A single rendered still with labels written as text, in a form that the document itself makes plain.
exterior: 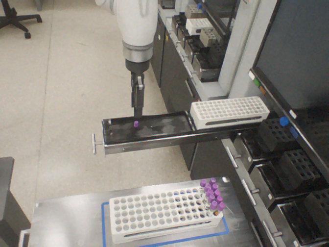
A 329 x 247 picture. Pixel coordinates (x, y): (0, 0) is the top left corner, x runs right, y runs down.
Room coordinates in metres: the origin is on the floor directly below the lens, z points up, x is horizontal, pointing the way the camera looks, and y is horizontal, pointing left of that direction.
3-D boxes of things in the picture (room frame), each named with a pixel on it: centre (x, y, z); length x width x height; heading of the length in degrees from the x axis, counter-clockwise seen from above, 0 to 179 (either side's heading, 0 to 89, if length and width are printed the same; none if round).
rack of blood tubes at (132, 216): (0.35, -0.03, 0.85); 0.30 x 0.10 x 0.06; 106
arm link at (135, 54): (0.71, 0.11, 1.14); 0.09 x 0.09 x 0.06
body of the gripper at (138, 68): (0.71, 0.11, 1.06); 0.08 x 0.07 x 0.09; 19
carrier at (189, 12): (1.65, -0.07, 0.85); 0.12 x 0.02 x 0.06; 19
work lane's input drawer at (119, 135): (0.75, -0.08, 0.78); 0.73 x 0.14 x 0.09; 109
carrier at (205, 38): (1.36, -0.16, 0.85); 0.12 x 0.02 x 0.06; 19
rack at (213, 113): (0.81, -0.25, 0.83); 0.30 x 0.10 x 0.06; 109
